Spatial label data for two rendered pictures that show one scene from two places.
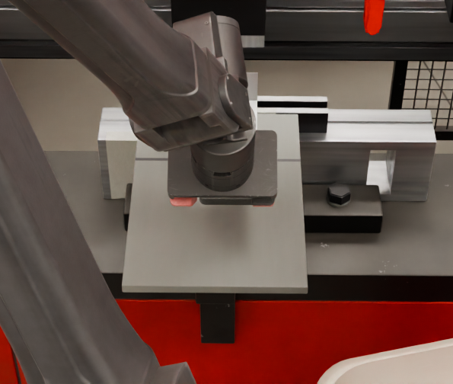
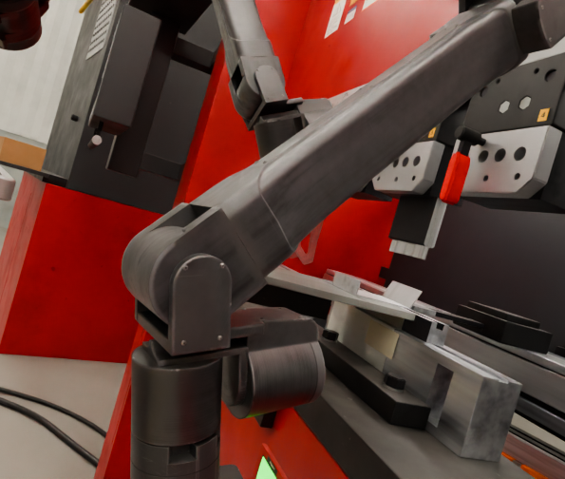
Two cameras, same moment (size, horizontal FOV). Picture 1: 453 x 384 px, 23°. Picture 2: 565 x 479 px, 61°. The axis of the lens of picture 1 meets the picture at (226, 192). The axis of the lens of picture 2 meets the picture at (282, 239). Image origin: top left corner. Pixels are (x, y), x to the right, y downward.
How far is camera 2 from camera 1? 1.12 m
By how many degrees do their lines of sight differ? 74
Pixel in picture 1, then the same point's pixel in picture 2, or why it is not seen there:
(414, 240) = (401, 440)
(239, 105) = (266, 82)
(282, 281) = not seen: hidden behind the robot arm
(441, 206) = (463, 465)
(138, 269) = not seen: hidden behind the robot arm
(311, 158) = (404, 354)
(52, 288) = not seen: outside the picture
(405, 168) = (454, 399)
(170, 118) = (233, 66)
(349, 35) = not seen: outside the picture
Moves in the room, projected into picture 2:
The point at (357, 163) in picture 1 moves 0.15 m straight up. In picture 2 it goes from (426, 374) to (461, 261)
